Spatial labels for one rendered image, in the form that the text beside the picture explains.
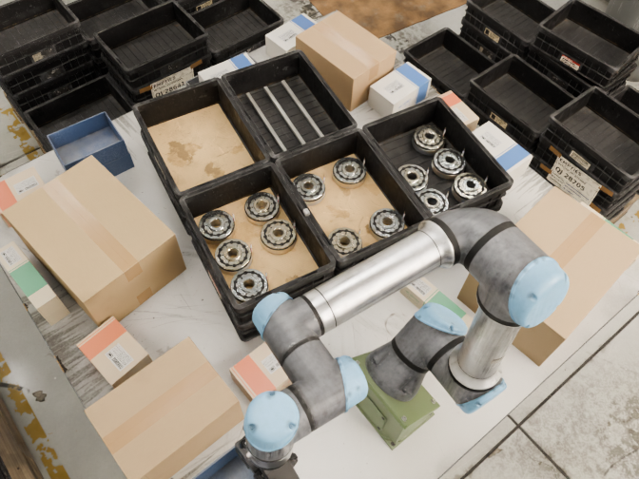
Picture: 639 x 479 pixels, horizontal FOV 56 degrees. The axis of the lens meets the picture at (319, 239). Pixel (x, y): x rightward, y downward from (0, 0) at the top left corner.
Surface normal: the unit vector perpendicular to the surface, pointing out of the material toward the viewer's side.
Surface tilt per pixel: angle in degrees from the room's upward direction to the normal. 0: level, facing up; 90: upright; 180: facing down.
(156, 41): 0
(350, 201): 0
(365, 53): 0
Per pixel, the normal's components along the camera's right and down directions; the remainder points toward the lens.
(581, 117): 0.03, -0.53
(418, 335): -0.63, -0.07
